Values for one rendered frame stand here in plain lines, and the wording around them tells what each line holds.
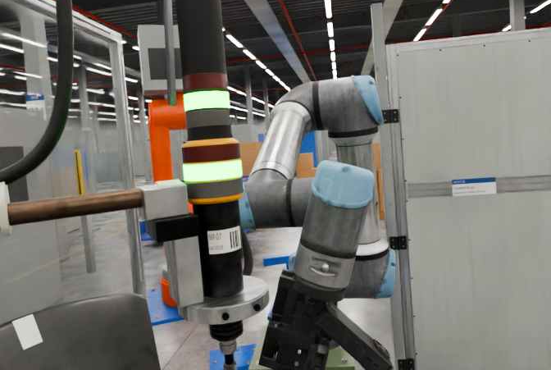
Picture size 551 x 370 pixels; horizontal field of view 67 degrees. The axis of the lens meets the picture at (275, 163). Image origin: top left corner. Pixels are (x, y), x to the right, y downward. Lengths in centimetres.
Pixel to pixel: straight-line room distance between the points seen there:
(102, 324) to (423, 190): 185
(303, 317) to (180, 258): 29
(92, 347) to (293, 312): 24
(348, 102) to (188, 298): 69
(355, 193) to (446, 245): 175
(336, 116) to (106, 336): 66
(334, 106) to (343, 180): 45
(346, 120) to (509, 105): 143
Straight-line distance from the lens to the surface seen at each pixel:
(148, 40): 430
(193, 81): 31
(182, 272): 31
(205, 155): 30
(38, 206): 30
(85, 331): 47
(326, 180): 51
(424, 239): 221
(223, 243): 31
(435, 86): 217
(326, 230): 51
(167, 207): 30
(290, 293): 55
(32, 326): 48
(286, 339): 56
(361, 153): 96
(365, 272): 103
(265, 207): 63
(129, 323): 48
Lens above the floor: 157
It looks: 3 degrees down
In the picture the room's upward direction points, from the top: 5 degrees counter-clockwise
